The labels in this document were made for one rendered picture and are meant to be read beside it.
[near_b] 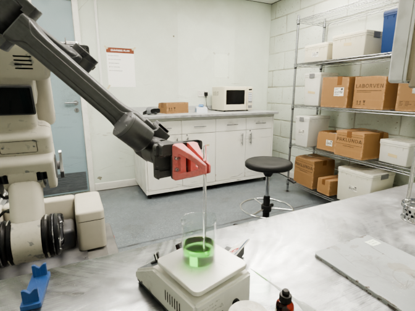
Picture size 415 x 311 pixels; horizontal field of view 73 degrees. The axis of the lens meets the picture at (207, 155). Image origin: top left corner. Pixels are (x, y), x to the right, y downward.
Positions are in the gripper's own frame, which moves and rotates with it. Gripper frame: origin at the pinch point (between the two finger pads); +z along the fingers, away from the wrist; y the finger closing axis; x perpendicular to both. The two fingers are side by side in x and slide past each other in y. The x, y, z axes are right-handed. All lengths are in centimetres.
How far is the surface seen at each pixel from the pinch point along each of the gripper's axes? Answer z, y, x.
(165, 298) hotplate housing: -1.5, -7.4, 22.7
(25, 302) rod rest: -18.0, -27.0, 24.9
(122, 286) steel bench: -13.2, -10.8, 26.0
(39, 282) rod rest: -23.1, -24.1, 25.1
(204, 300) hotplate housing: 6.2, -4.6, 19.3
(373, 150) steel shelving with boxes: -66, 231, 36
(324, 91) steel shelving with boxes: -116, 228, -14
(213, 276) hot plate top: 4.8, -1.6, 17.1
